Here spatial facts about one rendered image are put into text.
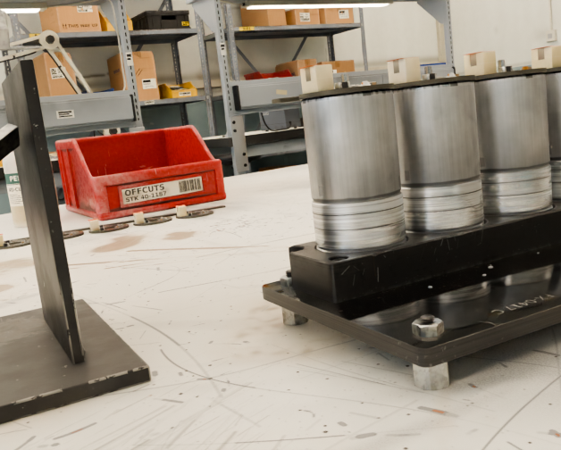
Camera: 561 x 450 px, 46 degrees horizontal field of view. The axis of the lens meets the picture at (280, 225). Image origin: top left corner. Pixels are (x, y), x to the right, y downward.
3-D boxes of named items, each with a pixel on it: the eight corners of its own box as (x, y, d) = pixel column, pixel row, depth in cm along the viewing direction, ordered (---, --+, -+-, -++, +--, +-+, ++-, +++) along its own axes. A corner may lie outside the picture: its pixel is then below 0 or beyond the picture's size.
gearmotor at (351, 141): (428, 271, 18) (412, 77, 17) (351, 291, 17) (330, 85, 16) (374, 259, 20) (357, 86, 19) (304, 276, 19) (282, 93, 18)
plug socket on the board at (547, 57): (569, 66, 21) (568, 44, 20) (549, 68, 20) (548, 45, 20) (548, 69, 21) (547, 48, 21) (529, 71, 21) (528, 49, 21)
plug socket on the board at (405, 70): (429, 80, 18) (427, 55, 18) (404, 83, 18) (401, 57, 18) (410, 83, 19) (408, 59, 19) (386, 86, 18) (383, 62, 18)
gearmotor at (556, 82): (632, 217, 21) (626, 55, 21) (580, 231, 20) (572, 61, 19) (567, 212, 24) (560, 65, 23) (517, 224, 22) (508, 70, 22)
